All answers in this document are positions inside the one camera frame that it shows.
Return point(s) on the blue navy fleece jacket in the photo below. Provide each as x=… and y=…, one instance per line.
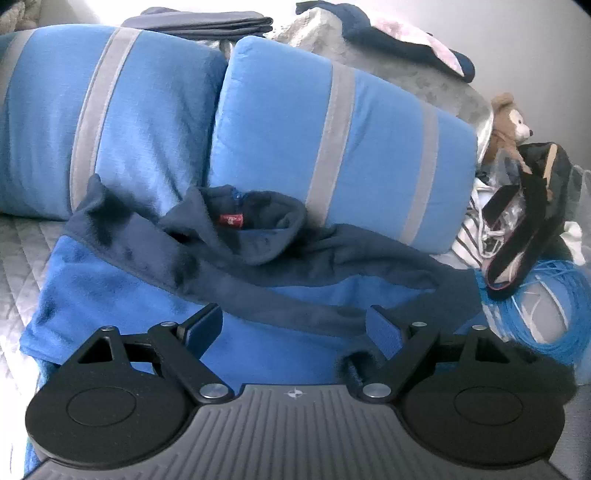
x=293, y=345

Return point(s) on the navy pink folded garment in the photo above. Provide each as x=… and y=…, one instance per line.
x=396, y=38

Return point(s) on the silver grey patterned cushion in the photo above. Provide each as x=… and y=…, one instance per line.
x=319, y=31

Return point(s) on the blue striped pillow right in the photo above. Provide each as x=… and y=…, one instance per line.
x=352, y=147

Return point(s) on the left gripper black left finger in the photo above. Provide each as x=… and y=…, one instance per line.
x=122, y=398

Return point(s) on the blue striped pillow left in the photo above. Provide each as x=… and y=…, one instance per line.
x=133, y=107

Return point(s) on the brown teddy bear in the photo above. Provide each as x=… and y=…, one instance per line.
x=509, y=130

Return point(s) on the black bag with strap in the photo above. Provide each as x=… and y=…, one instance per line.
x=541, y=199

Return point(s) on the blue striped pillow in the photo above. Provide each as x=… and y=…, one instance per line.
x=352, y=147
x=133, y=107

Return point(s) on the dark grey folded garment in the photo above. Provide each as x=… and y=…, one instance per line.
x=201, y=26

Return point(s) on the striped white tote bag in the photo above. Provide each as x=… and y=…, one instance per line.
x=480, y=226

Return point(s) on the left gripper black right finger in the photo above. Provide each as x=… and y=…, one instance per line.
x=470, y=398

